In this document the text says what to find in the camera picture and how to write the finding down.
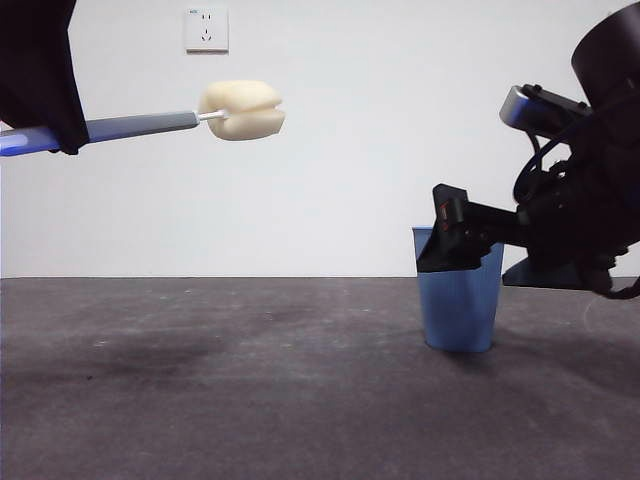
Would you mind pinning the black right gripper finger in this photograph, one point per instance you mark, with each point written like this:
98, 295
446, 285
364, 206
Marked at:
545, 275
450, 250

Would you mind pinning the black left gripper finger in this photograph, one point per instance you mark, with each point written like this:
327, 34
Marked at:
35, 75

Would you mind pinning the blue plastic cup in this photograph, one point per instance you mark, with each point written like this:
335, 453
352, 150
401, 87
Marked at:
460, 310

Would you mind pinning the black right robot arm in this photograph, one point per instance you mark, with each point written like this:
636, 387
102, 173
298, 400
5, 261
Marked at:
610, 50

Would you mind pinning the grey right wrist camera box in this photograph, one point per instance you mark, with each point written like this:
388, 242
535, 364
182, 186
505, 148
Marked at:
530, 107

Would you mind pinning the white wall socket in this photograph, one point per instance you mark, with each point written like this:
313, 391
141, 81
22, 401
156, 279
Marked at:
207, 30

